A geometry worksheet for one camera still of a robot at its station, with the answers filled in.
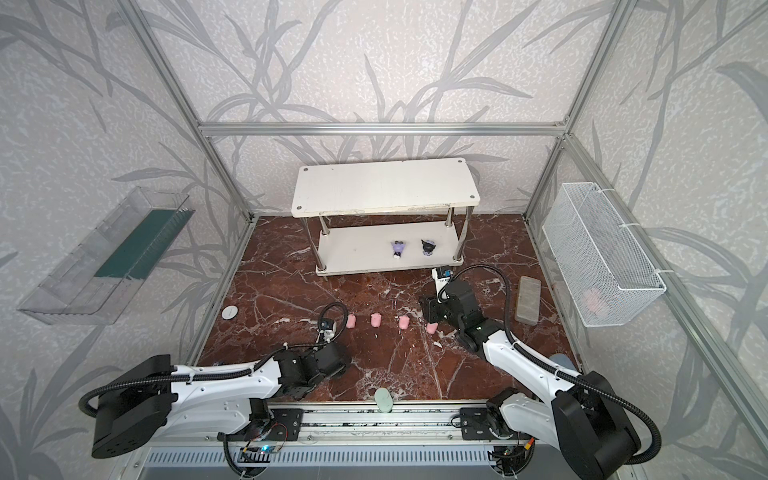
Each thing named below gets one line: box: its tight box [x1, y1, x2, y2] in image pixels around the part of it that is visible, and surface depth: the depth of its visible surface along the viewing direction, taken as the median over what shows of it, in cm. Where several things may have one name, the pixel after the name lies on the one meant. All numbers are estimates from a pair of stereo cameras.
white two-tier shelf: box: [292, 158, 480, 275], surface depth 88 cm
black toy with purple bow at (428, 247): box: [420, 239, 436, 256], surface depth 100 cm
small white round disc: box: [221, 305, 239, 320], surface depth 96 cm
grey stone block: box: [515, 276, 542, 326], surface depth 96 cm
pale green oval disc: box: [374, 387, 393, 413], surface depth 78 cm
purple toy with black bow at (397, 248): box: [391, 240, 406, 259], surface depth 101 cm
